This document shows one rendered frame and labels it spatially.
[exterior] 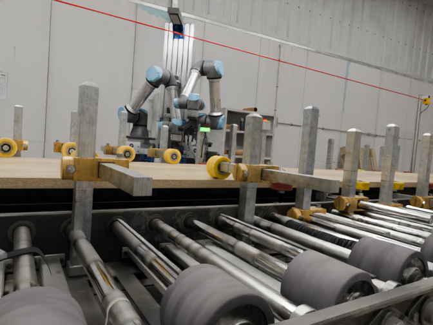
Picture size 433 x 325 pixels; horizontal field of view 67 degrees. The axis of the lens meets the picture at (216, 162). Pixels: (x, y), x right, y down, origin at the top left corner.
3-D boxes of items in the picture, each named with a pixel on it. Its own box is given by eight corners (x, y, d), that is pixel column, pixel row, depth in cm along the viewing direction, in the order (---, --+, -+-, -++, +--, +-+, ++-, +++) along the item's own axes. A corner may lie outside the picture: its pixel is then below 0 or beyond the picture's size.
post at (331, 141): (323, 194, 278) (328, 138, 275) (325, 194, 279) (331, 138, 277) (326, 195, 275) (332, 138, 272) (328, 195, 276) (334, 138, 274)
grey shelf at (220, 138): (203, 210, 502) (211, 109, 494) (251, 209, 544) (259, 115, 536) (216, 217, 463) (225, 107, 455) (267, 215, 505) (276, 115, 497)
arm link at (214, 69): (209, 126, 274) (206, 59, 253) (226, 128, 270) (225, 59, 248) (204, 131, 264) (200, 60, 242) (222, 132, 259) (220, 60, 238)
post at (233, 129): (225, 193, 225) (230, 124, 222) (229, 193, 227) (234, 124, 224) (227, 194, 222) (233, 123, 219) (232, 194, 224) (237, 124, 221)
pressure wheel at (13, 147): (20, 151, 141) (1, 160, 137) (10, 134, 138) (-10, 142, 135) (21, 152, 136) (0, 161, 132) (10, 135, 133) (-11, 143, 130)
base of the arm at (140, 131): (133, 136, 279) (133, 124, 278) (150, 137, 278) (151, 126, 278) (127, 135, 264) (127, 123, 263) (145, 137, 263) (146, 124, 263)
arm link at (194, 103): (202, 95, 219) (197, 93, 211) (200, 111, 220) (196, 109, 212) (191, 95, 222) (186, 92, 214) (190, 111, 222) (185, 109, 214)
